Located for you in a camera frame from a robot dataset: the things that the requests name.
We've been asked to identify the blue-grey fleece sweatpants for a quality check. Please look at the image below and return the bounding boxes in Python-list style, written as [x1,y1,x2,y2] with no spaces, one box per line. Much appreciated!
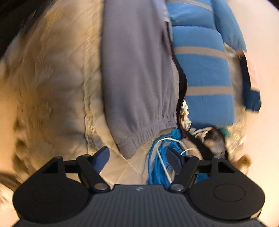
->
[101,1,178,159]

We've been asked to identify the black bag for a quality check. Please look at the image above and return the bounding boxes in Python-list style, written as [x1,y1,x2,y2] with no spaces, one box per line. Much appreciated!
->
[186,127,229,160]

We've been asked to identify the blue striped pillow right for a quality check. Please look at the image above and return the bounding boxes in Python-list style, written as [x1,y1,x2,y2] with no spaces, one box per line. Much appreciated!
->
[167,1,235,128]

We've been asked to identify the quilted grey bedspread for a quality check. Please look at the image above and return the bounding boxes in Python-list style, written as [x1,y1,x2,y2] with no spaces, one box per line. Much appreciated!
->
[1,1,152,185]

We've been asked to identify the navy and pink folded cloth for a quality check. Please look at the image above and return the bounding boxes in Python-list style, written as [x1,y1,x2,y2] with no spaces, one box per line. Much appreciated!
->
[236,49,262,113]

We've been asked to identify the plain blue pillow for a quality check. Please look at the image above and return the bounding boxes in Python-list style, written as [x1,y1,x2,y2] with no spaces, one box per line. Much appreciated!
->
[211,0,247,51]

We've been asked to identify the white cable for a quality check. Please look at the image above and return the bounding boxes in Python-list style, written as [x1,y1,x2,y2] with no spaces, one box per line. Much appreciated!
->
[156,138,203,184]

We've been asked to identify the blue cable bundle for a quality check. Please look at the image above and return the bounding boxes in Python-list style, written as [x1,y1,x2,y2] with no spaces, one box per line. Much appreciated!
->
[148,128,210,190]

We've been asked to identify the black strap with red edge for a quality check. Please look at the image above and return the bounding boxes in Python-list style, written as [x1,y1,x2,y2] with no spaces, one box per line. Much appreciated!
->
[165,21,197,140]

